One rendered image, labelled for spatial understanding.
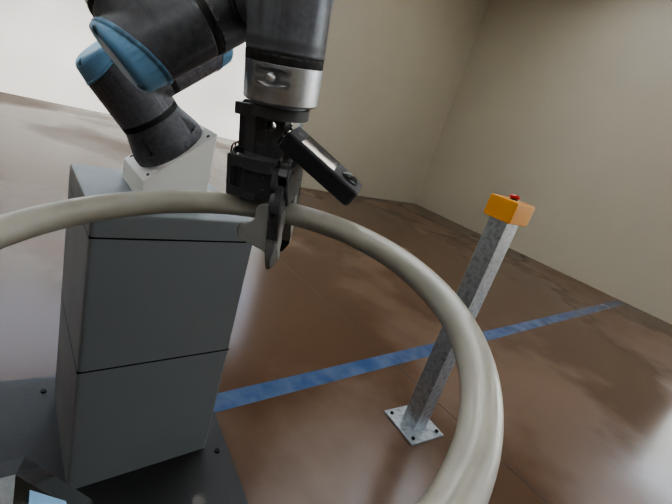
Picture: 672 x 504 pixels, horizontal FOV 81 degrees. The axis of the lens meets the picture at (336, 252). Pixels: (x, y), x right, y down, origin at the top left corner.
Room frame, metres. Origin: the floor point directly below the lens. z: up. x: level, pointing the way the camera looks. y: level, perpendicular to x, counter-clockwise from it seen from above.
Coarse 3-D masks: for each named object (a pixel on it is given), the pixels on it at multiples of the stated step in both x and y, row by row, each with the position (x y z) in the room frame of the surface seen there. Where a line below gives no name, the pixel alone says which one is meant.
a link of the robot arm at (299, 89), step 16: (256, 64) 0.46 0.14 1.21; (272, 64) 0.45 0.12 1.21; (256, 80) 0.46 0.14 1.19; (272, 80) 0.45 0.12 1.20; (288, 80) 0.45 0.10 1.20; (304, 80) 0.46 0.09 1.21; (320, 80) 0.49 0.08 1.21; (256, 96) 0.46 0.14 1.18; (272, 96) 0.46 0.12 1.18; (288, 96) 0.46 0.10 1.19; (304, 96) 0.47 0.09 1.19
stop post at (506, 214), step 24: (504, 216) 1.44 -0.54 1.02; (528, 216) 1.47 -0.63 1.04; (480, 240) 1.50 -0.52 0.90; (504, 240) 1.46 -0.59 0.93; (480, 264) 1.47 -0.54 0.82; (480, 288) 1.45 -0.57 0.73; (432, 360) 1.49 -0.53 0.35; (432, 384) 1.45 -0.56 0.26; (408, 408) 1.50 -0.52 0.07; (432, 408) 1.48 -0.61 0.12; (408, 432) 1.42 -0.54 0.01; (432, 432) 1.47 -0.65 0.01
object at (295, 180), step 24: (240, 120) 0.51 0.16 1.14; (264, 120) 0.49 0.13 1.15; (288, 120) 0.47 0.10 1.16; (240, 144) 0.51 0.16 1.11; (264, 144) 0.50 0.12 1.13; (240, 168) 0.48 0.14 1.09; (264, 168) 0.48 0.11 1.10; (288, 168) 0.48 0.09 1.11; (240, 192) 0.48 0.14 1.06; (264, 192) 0.49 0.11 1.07; (288, 192) 0.48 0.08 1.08
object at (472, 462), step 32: (128, 192) 0.45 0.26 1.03; (160, 192) 0.47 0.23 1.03; (192, 192) 0.49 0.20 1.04; (224, 192) 0.51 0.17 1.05; (0, 224) 0.33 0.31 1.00; (32, 224) 0.35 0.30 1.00; (64, 224) 0.38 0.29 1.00; (288, 224) 0.52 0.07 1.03; (320, 224) 0.50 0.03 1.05; (352, 224) 0.49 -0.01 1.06; (384, 256) 0.45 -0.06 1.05; (416, 288) 0.40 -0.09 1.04; (448, 288) 0.38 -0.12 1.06; (448, 320) 0.34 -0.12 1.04; (480, 352) 0.29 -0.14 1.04; (480, 384) 0.25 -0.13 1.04; (480, 416) 0.22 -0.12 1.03; (480, 448) 0.20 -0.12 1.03; (448, 480) 0.17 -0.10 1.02; (480, 480) 0.18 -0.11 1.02
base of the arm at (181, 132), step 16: (176, 112) 1.00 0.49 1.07; (144, 128) 0.94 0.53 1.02; (160, 128) 0.96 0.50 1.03; (176, 128) 0.98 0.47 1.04; (192, 128) 1.04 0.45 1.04; (144, 144) 0.96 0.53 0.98; (160, 144) 0.96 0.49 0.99; (176, 144) 0.97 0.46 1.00; (192, 144) 1.01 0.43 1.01; (144, 160) 0.96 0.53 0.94; (160, 160) 0.96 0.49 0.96
